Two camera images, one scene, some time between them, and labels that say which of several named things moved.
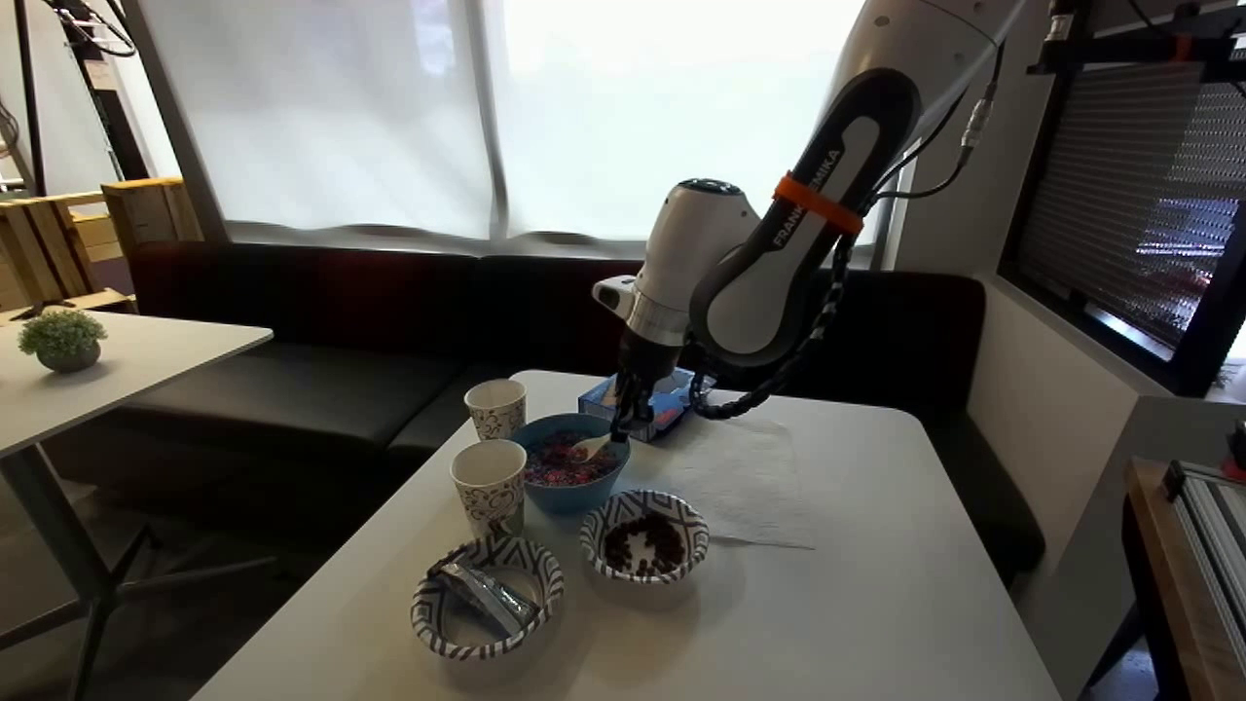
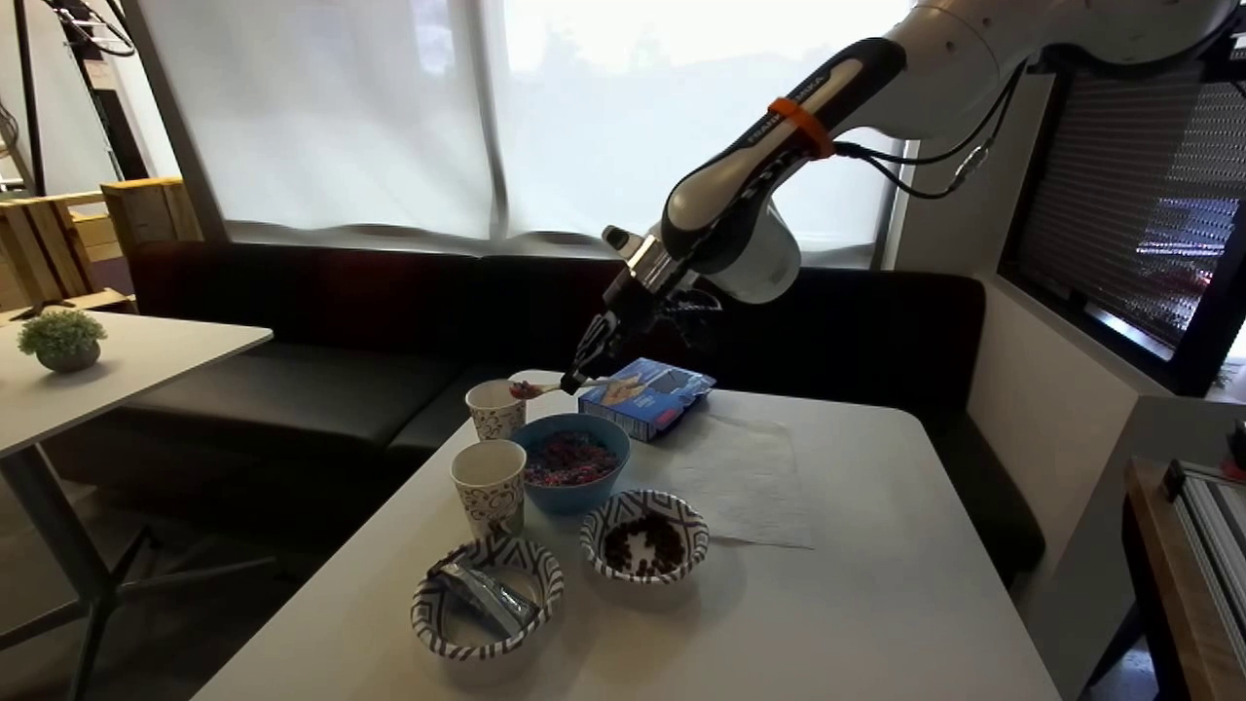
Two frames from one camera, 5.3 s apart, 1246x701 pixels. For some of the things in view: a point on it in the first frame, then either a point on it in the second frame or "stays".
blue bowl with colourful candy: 569,461 stays
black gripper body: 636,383 to 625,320
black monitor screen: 1130,229 stays
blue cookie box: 665,404 stays
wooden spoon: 585,455 to 521,392
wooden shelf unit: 79,249 stays
